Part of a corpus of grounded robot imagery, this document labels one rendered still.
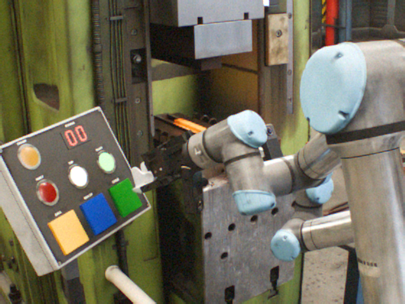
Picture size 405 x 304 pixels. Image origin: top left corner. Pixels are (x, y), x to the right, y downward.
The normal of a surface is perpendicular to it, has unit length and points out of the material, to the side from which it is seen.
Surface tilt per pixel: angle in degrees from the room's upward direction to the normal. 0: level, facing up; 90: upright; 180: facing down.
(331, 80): 83
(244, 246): 90
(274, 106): 90
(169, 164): 60
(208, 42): 90
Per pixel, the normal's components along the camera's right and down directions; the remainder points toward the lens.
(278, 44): 0.58, 0.27
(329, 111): -0.91, 0.00
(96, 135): 0.74, -0.33
